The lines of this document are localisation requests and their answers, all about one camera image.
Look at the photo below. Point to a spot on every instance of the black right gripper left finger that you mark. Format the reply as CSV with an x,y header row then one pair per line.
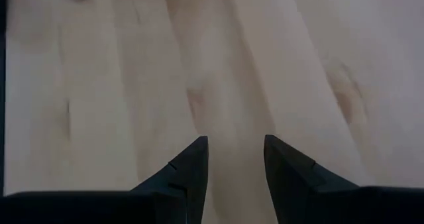
x,y
185,177

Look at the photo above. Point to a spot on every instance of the black aluminium table frame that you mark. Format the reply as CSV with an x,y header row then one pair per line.
x,y
2,85

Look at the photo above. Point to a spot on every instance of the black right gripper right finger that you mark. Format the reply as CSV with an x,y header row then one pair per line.
x,y
288,177

